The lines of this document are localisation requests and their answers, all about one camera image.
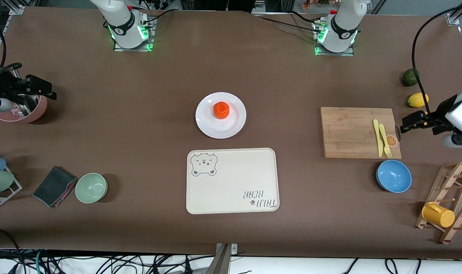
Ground black table cable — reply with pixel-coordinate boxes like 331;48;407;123
146;10;175;24
254;14;319;31

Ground yellow mug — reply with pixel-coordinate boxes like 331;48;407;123
422;202;456;228

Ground pale green bowl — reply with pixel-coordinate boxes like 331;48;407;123
75;173;108;204

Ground black floor cable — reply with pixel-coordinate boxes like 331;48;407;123
0;228;24;274

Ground yellow plastic knife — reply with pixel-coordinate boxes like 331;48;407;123
373;119;384;158

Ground cream tray with bear print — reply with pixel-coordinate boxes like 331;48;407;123
186;148;280;215

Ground blue bowl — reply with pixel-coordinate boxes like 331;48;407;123
376;159;412;193

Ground wooden peg rack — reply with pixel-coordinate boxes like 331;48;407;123
415;161;462;245

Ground white wire rack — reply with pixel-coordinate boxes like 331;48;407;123
0;151;22;212

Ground orange fruit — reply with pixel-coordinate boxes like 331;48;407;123
213;102;230;119

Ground metal scoop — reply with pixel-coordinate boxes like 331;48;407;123
10;95;39;116

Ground green avocado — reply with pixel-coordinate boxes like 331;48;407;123
401;68;420;87

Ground pink bowl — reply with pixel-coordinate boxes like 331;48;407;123
0;95;48;123

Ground yellow plastic fork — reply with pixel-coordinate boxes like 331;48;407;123
379;124;393;158

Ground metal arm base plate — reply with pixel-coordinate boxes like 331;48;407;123
113;15;155;53
314;19;355;57

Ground dark grey folded cloth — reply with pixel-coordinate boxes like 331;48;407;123
33;166;78;208

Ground wooden cutting board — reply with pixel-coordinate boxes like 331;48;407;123
320;107;402;159

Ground aluminium frame profile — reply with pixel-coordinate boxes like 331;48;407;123
8;0;26;16
446;0;462;25

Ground white round plate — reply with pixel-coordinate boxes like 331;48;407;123
195;92;247;139

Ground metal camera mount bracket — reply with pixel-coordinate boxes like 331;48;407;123
215;243;238;274

